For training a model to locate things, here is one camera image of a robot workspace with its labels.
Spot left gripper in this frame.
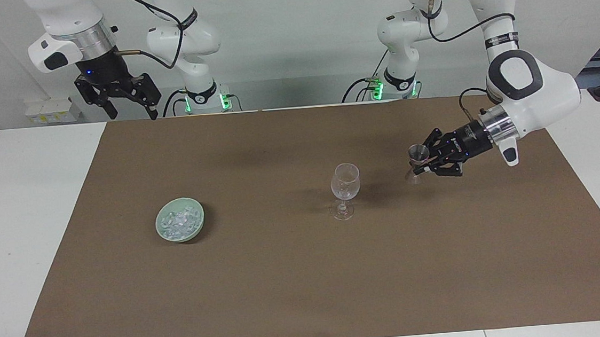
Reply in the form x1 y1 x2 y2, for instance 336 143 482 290
408 116 496 181

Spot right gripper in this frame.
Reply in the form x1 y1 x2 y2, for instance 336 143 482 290
72 44 163 127

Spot metal jigger cup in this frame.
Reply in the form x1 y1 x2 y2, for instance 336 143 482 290
402 143 433 185

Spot clear wine glass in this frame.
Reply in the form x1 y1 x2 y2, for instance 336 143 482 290
328 162 364 222

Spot clear ice cubes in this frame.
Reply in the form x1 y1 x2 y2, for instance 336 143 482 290
156 201 203 240

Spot white socket box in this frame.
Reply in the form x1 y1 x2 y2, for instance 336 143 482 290
24 95 83 127

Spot pale green bowl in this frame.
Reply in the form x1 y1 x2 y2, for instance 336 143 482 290
153 195 208 246

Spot black cable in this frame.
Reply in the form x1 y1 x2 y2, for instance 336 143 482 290
160 89 190 117
424 0 518 42
109 0 188 75
337 49 394 104
457 86 493 124

